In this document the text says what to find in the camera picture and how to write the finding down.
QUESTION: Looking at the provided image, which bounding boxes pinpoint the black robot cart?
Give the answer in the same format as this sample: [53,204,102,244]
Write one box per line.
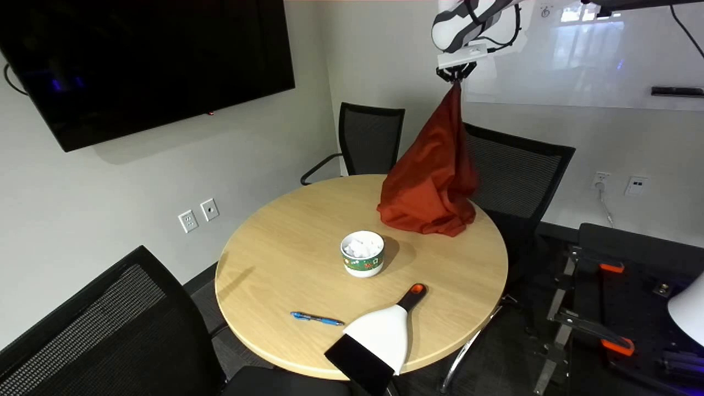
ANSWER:
[512,220,704,396]

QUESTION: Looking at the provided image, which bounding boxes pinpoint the black television cable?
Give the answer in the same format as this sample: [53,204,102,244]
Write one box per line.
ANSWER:
[0,59,34,98]

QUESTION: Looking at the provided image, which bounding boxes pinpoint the orange handled bar clamp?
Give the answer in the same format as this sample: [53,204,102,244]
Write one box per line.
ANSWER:
[531,307,638,396]
[549,244,627,322]

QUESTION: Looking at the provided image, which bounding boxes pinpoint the white wall plate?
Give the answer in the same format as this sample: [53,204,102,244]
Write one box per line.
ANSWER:
[177,208,200,236]
[199,197,222,224]

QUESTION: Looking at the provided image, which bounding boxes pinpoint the white outlet with dark ports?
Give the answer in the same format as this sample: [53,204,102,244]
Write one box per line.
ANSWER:
[626,175,652,199]

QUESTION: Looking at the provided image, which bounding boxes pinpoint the white scraper orange black handle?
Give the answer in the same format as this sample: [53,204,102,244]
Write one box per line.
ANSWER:
[342,281,430,374]

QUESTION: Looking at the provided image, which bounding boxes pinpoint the metal table leg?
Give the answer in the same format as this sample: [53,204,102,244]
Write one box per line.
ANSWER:
[438,295,511,391]

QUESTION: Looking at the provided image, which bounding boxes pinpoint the black flat rectangular object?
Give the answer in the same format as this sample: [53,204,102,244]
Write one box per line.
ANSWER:
[323,332,398,396]

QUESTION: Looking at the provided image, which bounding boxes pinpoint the white power cable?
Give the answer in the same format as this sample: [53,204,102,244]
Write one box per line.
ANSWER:
[597,182,618,230]

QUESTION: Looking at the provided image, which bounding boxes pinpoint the red cloth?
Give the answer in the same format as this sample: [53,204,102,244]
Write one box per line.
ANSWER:
[376,80,481,238]

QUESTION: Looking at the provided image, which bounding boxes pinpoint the black wall television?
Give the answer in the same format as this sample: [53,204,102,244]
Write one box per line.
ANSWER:
[0,0,297,155]

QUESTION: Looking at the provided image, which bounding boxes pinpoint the black padded office chair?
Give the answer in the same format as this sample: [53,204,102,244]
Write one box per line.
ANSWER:
[0,244,355,396]

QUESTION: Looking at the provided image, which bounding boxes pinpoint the black mesh chair with armrest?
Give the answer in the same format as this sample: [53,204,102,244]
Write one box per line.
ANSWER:
[297,101,407,187]

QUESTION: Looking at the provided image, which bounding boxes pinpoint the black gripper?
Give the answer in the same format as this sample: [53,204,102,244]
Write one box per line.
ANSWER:
[435,59,481,89]

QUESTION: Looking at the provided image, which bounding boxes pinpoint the blue pen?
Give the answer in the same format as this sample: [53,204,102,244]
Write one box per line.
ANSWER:
[288,309,347,328]

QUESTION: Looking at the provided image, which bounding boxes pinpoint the wide black mesh chair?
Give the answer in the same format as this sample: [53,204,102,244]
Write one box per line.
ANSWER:
[457,121,580,289]

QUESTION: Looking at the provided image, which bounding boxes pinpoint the black hanging cable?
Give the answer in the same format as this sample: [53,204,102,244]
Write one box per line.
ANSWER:
[670,3,704,62]

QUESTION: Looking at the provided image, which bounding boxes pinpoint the white outlet with plugged cable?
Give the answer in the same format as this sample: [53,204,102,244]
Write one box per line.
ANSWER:
[593,170,616,197]

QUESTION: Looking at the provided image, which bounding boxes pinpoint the black marker tray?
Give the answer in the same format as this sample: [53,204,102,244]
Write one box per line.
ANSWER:
[650,86,704,101]

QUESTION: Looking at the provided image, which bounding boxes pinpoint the glass whiteboard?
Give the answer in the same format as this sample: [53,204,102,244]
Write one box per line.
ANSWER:
[468,0,704,112]

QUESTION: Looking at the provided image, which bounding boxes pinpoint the white green bowl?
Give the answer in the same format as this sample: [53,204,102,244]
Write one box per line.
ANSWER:
[338,230,388,279]

